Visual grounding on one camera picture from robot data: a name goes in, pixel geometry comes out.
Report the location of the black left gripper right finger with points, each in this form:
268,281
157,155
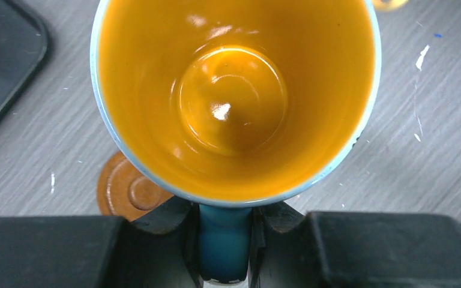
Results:
353,249

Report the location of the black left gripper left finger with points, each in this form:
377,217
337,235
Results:
156,250

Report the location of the brown wooden coaster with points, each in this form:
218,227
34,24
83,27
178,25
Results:
123,191

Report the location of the blue mug orange inside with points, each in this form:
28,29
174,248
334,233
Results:
234,104

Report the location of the black serving tray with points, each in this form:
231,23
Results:
24,49

